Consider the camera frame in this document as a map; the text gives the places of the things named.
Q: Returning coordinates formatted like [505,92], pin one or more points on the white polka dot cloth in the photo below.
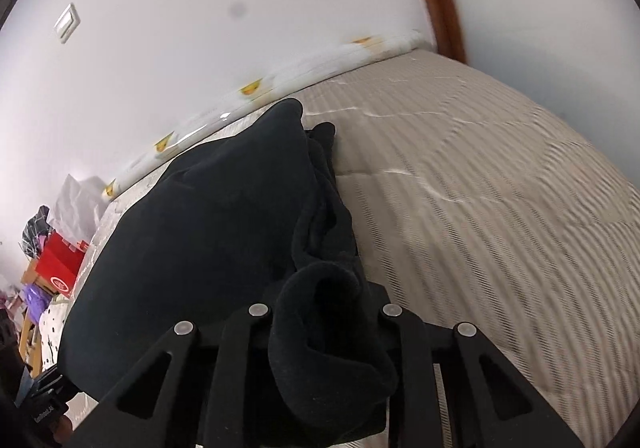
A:
[52,328]

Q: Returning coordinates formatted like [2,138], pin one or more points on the white wall switch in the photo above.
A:
[66,22]

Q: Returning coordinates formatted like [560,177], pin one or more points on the tan wooden shelf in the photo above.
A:
[27,344]

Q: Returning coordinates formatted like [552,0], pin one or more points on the red box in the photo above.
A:
[57,264]

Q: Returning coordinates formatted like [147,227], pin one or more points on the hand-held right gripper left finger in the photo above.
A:
[245,329]

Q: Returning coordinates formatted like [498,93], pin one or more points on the black t-shirt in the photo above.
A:
[210,228]

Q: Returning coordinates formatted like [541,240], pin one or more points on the white sheet with yellow print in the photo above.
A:
[310,65]

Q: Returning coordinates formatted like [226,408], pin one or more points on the white plastic bag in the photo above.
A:
[75,208]

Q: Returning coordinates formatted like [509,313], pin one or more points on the dark patterned bag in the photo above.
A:
[35,228]

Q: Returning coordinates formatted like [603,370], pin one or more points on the purple bag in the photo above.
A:
[37,301]

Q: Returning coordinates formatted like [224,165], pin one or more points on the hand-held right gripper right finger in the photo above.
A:
[406,344]

